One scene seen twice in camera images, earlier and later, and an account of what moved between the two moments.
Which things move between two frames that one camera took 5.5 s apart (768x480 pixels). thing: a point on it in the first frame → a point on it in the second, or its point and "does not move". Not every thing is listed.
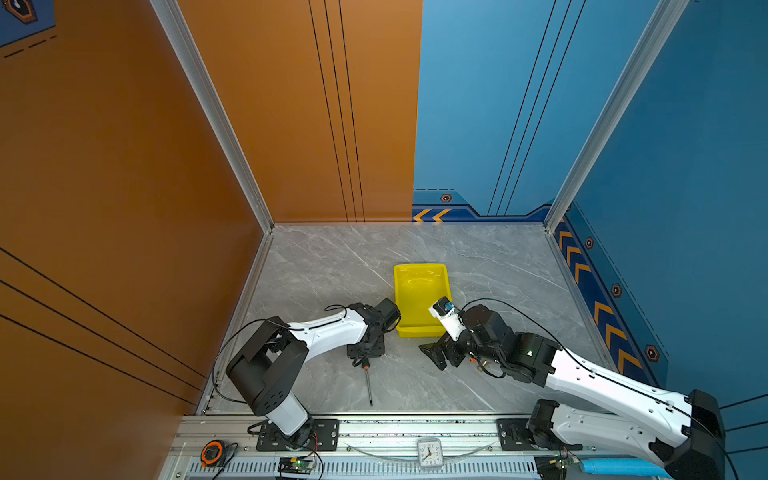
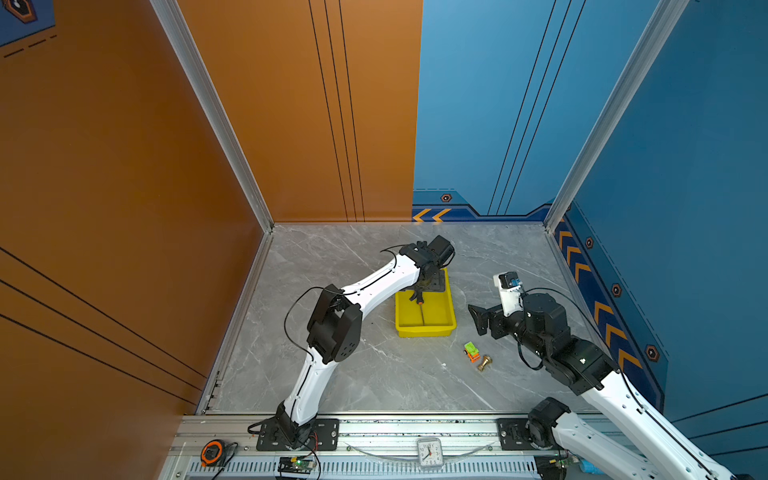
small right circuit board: x=559 y=463 does not move
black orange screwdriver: x=366 y=365 → x=420 y=301
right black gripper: x=436 y=355 → x=496 y=316
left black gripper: x=358 y=354 → x=438 y=281
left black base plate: x=318 y=435 does not move
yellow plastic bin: x=418 y=286 does not move
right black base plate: x=514 y=436 does not move
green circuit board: x=296 y=464 does not move
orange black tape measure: x=213 y=453 does not move
